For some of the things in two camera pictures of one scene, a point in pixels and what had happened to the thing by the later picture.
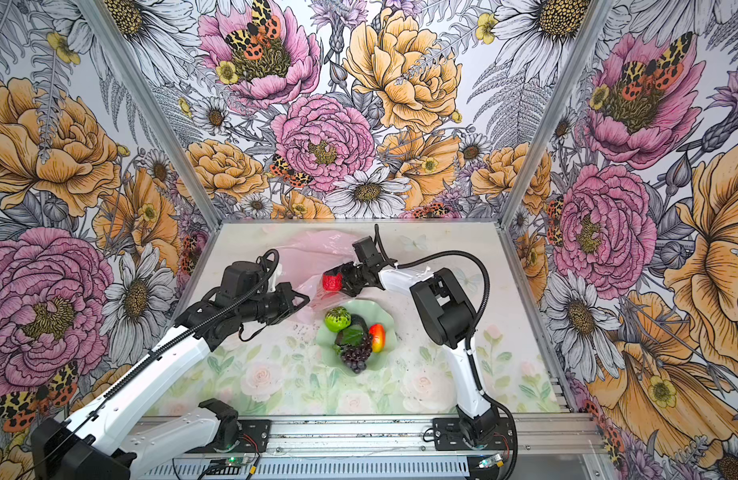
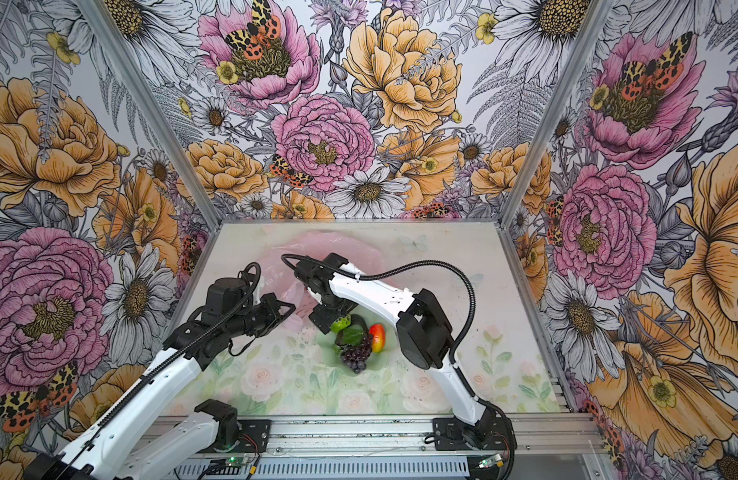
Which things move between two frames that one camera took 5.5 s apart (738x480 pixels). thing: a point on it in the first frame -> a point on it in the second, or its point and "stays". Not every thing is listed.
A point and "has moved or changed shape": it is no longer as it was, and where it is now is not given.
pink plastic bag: x=302 y=263 has moved or changed shape
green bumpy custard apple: x=337 y=319 stays
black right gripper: x=353 y=289 -> x=321 y=318
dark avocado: x=356 y=319 stays
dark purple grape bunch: x=355 y=355 stays
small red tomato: x=378 y=333 stays
